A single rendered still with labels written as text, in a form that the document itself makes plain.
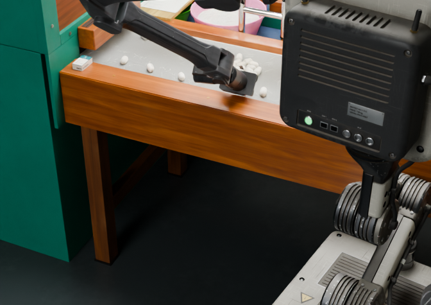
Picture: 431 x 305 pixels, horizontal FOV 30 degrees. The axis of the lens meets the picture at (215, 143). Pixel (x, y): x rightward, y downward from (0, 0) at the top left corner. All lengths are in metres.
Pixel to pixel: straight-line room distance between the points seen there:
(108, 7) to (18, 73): 0.69
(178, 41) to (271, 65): 0.58
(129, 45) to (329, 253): 0.96
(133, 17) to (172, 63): 0.61
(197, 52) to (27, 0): 0.57
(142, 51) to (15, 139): 0.51
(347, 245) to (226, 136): 0.46
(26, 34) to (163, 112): 0.46
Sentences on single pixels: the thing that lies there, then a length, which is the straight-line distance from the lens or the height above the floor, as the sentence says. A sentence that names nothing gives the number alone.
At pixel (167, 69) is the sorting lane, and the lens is 2.53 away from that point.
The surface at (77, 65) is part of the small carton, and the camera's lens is 2.49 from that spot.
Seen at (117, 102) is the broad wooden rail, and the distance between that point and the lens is 2.44.
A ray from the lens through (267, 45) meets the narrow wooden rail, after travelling 2.62.
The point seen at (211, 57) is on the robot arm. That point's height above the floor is 0.97.
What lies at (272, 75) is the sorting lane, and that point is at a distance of 2.50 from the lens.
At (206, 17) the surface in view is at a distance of 2.89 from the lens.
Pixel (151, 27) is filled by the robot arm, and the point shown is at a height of 1.09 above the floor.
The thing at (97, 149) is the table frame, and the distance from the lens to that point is 2.60.
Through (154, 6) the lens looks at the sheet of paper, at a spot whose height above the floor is 0.78.
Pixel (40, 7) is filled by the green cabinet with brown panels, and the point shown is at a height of 0.99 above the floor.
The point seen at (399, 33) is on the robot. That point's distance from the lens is 1.32.
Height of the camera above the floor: 1.97
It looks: 34 degrees down
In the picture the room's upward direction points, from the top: straight up
